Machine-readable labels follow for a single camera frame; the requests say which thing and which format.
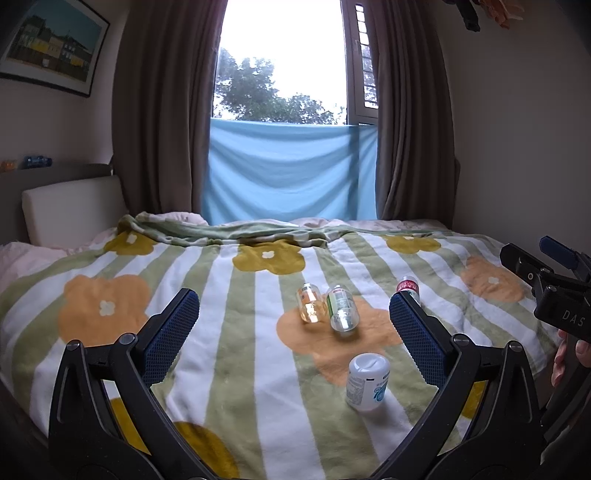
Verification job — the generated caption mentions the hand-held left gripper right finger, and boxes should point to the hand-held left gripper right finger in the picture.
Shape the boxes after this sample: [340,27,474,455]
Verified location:
[389,292,546,459]

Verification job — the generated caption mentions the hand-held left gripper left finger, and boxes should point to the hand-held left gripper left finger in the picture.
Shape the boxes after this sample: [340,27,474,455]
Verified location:
[48,288,201,457]

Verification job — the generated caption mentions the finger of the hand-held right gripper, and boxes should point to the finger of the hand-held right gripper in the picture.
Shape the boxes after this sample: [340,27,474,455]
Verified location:
[500,243,556,297]
[539,235,591,280]

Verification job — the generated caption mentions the person's right hand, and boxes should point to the person's right hand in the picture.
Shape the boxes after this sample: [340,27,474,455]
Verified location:
[551,329,591,388]

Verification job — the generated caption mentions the small bottle with red cap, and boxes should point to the small bottle with red cap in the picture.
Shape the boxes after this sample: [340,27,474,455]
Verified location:
[397,276,422,306]

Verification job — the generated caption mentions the white plastic bottle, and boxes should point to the white plastic bottle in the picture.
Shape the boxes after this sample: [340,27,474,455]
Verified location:
[346,353,391,412]

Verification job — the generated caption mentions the clear bottle with green label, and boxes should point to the clear bottle with green label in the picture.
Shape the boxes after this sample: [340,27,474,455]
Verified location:
[326,286,360,333]

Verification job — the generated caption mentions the striped floral blanket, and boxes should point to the striped floral blanket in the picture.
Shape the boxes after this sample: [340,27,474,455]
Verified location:
[0,212,562,480]

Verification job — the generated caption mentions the small clear amber bottle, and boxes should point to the small clear amber bottle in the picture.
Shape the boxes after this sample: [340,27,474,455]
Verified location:
[297,284,327,324]

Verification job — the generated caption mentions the white headboard cushion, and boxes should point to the white headboard cushion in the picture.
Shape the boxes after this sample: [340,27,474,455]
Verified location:
[21,175,128,246]

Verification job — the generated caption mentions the brown curtain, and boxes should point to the brown curtain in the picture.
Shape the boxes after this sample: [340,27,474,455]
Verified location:
[372,0,461,221]
[112,0,230,219]

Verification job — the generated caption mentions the grey headboard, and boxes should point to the grey headboard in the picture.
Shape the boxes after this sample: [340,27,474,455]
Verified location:
[0,161,117,204]

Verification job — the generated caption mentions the light blue hanging cloth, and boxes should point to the light blue hanging cloth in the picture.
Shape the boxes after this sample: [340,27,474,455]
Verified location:
[201,118,380,225]

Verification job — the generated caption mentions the peach hanging object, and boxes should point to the peach hanging object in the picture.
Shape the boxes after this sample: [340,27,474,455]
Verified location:
[480,0,525,27]

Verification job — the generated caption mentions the dark hanging object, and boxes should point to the dark hanging object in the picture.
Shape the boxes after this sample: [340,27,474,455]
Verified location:
[450,0,484,32]

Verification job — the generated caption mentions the tree outside window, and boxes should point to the tree outside window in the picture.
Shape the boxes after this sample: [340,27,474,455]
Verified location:
[214,46,347,125]

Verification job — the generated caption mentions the open window frame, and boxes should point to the open window frame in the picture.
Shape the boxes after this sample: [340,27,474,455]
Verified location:
[344,0,380,127]

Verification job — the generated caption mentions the framed wall picture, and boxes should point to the framed wall picture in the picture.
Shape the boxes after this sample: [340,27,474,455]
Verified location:
[0,0,112,99]

